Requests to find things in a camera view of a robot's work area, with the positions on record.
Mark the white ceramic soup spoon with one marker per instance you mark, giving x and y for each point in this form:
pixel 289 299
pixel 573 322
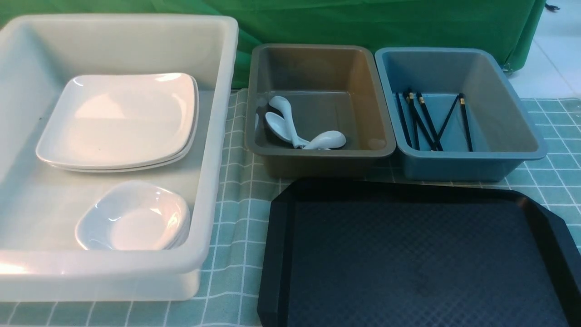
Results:
pixel 282 104

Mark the black chopstick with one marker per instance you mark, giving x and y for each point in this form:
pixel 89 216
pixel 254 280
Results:
pixel 447 120
pixel 429 121
pixel 417 115
pixel 403 120
pixel 466 127

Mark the large white square plate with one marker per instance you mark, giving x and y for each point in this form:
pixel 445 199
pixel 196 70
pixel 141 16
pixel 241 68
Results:
pixel 122 120

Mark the bottom white plate in bin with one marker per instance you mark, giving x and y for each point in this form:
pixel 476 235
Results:
pixel 179 156

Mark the white spoon in bin left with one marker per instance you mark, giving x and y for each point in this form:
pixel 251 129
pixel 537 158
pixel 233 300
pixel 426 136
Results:
pixel 278 126

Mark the white spoon in bin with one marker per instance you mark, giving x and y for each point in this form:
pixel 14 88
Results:
pixel 278 126
pixel 327 140

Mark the white spoon in bin right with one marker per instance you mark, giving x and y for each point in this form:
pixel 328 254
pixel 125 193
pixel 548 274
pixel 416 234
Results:
pixel 327 140

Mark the brown plastic bin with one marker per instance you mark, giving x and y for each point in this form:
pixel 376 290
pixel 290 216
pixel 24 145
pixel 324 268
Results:
pixel 328 87

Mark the black serving tray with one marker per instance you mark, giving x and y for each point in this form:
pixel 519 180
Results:
pixel 349 253

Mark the green checkered tablecloth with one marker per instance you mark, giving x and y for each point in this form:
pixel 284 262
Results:
pixel 231 272

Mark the black chopstick in bin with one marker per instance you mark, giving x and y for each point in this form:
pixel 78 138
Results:
pixel 429 121
pixel 466 127
pixel 417 115

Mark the blue plastic bin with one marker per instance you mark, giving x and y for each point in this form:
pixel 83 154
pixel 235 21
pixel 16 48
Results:
pixel 503 134

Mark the large white plastic bin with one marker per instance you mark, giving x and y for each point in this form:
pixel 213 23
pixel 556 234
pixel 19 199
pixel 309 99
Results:
pixel 107 91

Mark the green backdrop cloth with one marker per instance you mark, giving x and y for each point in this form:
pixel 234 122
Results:
pixel 503 28

